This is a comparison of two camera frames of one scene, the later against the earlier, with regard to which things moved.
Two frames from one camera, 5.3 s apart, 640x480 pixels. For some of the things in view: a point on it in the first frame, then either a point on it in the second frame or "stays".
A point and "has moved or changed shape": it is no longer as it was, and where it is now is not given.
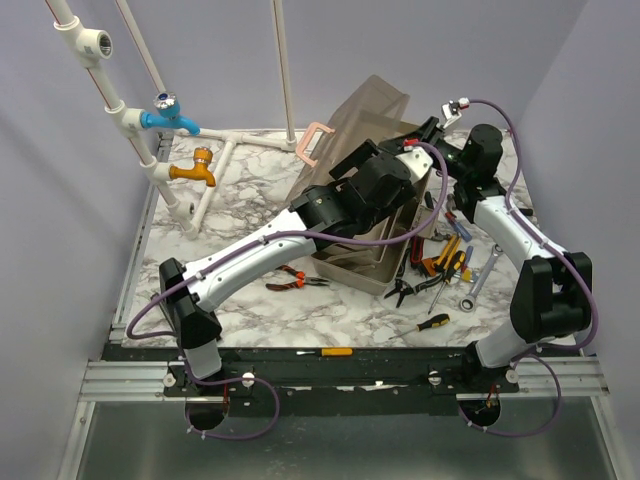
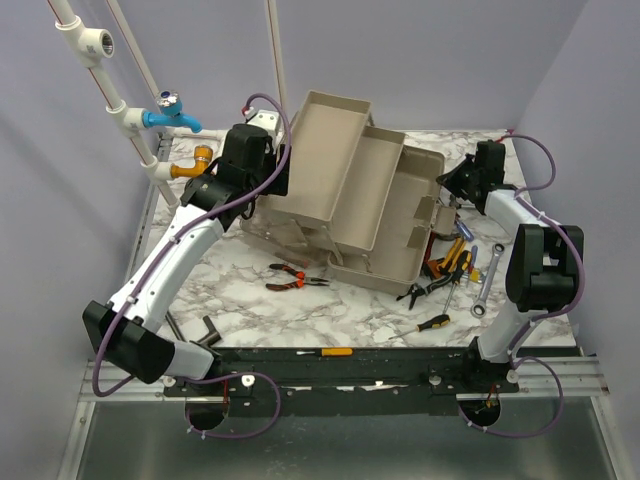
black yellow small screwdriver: [436, 321] stays
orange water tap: [202, 157] stays
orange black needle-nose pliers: [301, 279] stays
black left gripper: [355, 163] → [279, 161]
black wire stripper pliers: [403, 288] → [416, 289]
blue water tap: [168, 108] stays
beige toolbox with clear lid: [356, 121] has moved or changed shape
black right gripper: [432, 134] → [449, 180]
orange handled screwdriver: [330, 352] stays
